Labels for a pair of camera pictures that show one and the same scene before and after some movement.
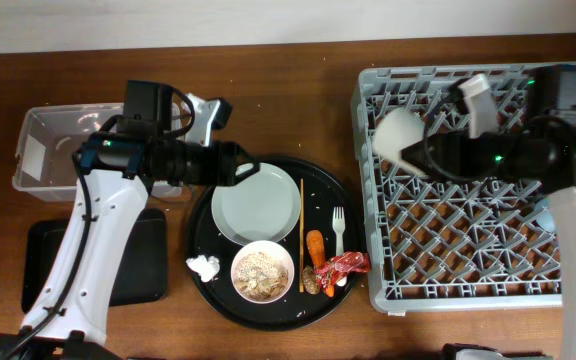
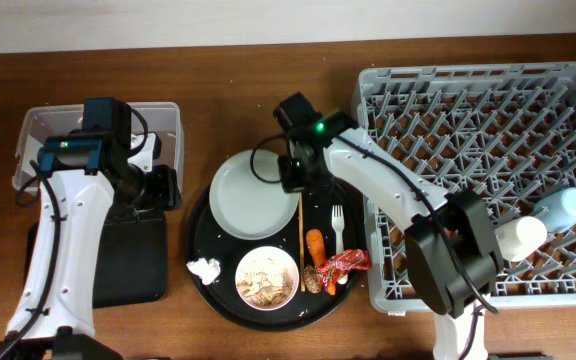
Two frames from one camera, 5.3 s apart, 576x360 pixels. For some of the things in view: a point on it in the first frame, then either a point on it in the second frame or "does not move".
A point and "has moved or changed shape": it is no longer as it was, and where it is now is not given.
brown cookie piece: [309, 280] does not move
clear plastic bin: [49, 134] does not move
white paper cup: [395, 130] to [520, 238]
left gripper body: [190, 162] to [155, 189]
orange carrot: [316, 249] does not move
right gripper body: [472, 159] to [294, 179]
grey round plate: [261, 209] has moved or changed shape
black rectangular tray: [141, 275] does not move
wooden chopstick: [301, 238] does not move
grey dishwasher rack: [438, 244] does not move
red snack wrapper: [337, 266] does not move
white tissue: [207, 268] does not move
